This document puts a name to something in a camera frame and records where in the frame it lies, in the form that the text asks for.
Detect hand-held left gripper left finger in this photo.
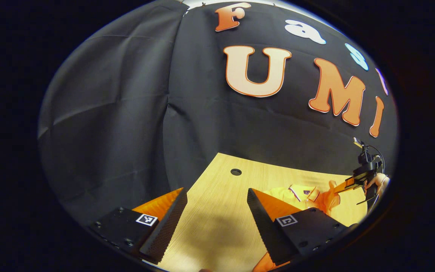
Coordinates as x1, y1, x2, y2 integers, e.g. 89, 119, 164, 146
88, 187, 188, 265

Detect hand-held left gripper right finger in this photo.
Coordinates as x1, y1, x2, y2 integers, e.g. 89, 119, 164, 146
246, 187, 358, 266

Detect orange T-shirt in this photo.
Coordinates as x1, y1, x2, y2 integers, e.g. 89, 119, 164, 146
253, 181, 342, 272

